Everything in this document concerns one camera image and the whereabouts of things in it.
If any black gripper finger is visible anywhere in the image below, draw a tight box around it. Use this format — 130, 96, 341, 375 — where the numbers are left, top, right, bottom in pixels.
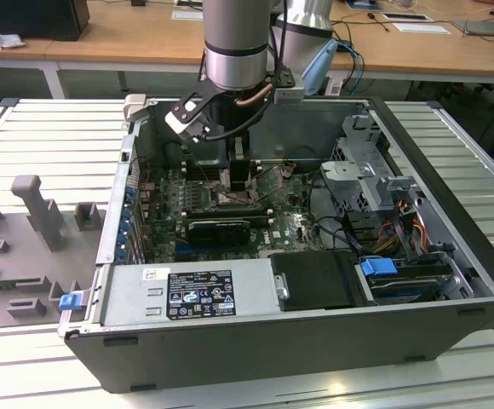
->
228, 155, 254, 193

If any CPU with silver lid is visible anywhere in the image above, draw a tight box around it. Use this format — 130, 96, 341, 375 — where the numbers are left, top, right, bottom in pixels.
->
219, 187, 256, 205

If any metal socket cover frame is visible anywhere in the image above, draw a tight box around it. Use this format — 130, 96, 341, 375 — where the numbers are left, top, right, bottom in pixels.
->
251, 166, 290, 202

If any black RAM slot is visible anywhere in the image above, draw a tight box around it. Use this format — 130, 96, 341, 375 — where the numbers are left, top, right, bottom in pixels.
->
181, 169, 261, 176
181, 164, 261, 170
181, 159, 261, 166
181, 207, 272, 217
181, 174, 261, 181

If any CPU socket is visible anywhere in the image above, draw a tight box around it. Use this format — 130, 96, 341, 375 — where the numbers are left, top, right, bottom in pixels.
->
204, 178, 261, 212

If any green motherboard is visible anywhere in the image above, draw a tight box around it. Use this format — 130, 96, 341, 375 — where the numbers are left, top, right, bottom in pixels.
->
142, 164, 331, 264

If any black graphics card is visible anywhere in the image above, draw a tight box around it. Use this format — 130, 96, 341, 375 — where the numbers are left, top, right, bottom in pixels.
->
186, 218, 251, 247

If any grey case latch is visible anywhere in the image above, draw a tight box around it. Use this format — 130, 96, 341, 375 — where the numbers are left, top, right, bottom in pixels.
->
123, 94, 149, 125

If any perforated silver drive cage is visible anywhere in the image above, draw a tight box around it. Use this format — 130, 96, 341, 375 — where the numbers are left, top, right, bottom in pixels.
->
319, 112, 401, 214

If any wooden desk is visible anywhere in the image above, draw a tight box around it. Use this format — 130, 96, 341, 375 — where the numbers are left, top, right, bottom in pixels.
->
44, 0, 494, 86
0, 16, 90, 101

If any black rating label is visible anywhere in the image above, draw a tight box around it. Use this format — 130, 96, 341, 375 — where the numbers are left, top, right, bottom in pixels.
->
166, 268, 236, 320

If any black plastic shroud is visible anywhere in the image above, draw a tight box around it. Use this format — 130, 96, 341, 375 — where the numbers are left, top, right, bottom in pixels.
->
267, 250, 362, 313

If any white barcode sticker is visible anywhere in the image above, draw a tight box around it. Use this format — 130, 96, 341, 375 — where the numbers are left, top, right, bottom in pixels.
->
140, 267, 171, 282

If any blue booklet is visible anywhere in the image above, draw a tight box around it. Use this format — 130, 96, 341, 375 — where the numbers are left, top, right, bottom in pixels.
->
344, 0, 387, 10

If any hard disk in blue carrier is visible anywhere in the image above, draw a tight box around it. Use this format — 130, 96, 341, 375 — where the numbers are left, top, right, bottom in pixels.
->
359, 256, 442, 307

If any silver power supply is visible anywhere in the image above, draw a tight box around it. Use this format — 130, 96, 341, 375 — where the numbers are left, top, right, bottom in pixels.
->
85, 257, 283, 331

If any black and silver PC case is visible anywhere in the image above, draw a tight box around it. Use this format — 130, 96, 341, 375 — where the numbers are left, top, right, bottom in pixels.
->
57, 94, 494, 395

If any blue case latch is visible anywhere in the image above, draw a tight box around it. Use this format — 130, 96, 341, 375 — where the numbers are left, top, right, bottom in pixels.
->
59, 293, 81, 312

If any black box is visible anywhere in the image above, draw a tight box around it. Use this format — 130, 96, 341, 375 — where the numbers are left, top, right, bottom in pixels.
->
0, 0, 91, 43

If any grey parts rack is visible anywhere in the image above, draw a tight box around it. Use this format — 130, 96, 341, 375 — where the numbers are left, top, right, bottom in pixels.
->
0, 174, 106, 331

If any crumpled white paper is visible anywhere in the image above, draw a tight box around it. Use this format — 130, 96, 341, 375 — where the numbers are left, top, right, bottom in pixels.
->
0, 23, 27, 51

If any grey laptop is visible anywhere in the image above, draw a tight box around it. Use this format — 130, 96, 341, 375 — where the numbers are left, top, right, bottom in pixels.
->
451, 19, 494, 38

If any copper coloured cable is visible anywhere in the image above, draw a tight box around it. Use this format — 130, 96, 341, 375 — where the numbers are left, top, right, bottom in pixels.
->
233, 83, 276, 107

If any black camera bracket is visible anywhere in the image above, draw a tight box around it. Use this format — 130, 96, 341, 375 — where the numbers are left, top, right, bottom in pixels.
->
174, 78, 227, 124

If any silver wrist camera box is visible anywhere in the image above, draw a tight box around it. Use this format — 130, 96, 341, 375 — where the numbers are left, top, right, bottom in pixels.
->
273, 78, 306, 105

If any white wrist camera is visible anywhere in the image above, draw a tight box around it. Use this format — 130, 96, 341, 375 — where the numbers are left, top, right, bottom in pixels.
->
164, 100, 213, 145

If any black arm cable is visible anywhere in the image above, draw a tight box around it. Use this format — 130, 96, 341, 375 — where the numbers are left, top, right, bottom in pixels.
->
266, 0, 293, 89

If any black internal cable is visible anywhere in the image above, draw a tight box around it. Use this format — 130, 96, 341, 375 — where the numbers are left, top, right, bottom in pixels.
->
305, 172, 361, 256

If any blue cable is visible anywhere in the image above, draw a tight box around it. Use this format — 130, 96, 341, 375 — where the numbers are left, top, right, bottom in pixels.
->
335, 39, 365, 97

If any yellow red wire bundle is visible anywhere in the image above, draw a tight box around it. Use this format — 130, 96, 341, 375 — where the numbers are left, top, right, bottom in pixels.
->
376, 203, 429, 253

